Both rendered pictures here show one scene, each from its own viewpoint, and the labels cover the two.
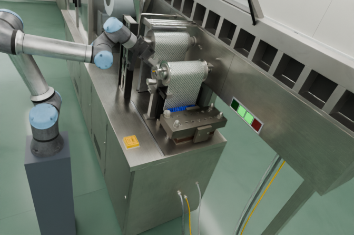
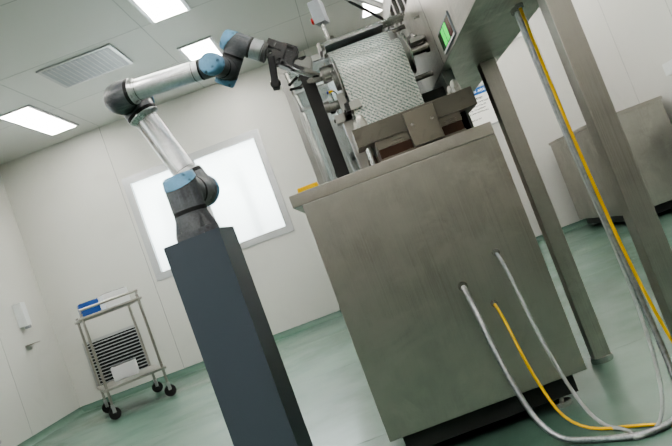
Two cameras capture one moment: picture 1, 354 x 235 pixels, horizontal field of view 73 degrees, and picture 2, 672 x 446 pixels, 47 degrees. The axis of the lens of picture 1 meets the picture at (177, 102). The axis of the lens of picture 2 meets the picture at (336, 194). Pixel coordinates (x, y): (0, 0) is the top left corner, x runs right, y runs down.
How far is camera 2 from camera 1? 2.07 m
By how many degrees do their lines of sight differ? 51
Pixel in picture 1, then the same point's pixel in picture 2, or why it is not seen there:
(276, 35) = not seen: outside the picture
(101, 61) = (205, 63)
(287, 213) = (593, 128)
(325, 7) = not seen: outside the picture
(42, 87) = (181, 158)
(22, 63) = (152, 131)
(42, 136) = (179, 203)
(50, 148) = (192, 222)
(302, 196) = (567, 64)
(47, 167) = (193, 253)
